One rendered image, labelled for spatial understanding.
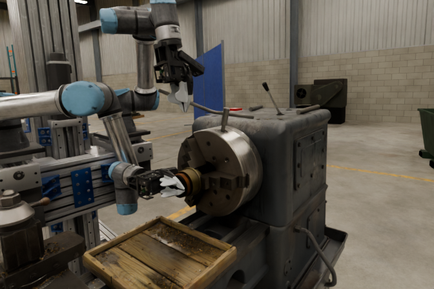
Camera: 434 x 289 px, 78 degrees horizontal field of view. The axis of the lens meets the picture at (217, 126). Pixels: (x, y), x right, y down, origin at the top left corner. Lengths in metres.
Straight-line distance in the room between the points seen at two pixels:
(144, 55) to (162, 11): 0.55
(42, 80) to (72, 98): 0.56
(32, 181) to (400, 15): 10.63
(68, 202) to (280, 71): 10.75
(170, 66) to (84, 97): 0.34
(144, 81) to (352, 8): 10.13
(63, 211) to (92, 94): 0.66
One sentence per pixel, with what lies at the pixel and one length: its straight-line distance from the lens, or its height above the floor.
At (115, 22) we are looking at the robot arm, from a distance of 0.93.
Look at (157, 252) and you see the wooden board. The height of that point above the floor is 0.89.
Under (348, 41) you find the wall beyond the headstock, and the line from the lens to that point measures 11.00.
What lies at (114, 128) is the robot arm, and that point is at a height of 1.24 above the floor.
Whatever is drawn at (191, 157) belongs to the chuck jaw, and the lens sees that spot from 0.92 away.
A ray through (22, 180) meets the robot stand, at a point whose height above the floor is 1.07.
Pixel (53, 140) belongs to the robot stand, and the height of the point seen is 1.16.
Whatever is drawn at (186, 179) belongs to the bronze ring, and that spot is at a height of 1.10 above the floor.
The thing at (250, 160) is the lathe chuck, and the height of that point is 1.14.
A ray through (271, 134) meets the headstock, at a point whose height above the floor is 1.21.
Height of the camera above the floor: 1.39
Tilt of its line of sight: 9 degrees down
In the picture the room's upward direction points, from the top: 2 degrees counter-clockwise
